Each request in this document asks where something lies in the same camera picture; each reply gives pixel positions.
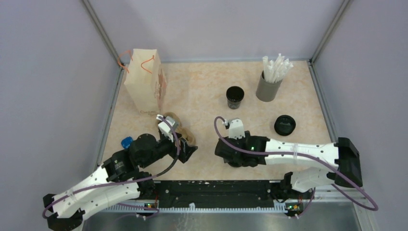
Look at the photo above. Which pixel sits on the bundle of white straws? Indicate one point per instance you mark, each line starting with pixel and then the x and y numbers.
pixel 276 70

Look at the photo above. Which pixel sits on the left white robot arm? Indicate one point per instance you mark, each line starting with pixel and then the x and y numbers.
pixel 119 178

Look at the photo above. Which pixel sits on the beige paper takeout bag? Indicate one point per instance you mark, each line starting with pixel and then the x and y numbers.
pixel 145 80

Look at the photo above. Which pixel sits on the blue toy block left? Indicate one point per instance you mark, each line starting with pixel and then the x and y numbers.
pixel 126 142

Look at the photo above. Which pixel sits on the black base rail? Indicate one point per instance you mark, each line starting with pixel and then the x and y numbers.
pixel 217 194

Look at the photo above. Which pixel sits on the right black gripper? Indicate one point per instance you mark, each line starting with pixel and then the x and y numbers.
pixel 244 139

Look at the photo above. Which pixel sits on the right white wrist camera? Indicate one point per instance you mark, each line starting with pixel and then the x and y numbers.
pixel 235 128

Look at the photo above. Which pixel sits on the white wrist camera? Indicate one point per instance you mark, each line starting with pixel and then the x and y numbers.
pixel 235 128
pixel 167 124

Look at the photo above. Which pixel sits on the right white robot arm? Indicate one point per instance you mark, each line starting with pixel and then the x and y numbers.
pixel 333 163

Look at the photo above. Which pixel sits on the stack of black lids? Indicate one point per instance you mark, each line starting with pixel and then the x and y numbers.
pixel 284 125

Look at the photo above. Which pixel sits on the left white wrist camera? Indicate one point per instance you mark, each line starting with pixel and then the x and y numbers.
pixel 167 124

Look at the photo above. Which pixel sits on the stack of black cups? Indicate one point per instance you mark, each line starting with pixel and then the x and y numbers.
pixel 234 95

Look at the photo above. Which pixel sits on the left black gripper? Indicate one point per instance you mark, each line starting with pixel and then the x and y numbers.
pixel 186 150

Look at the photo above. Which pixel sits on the grey cylindrical straw holder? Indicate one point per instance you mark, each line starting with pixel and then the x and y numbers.
pixel 266 91

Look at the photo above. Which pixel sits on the brown pulp cup carrier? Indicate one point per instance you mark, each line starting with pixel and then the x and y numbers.
pixel 185 132

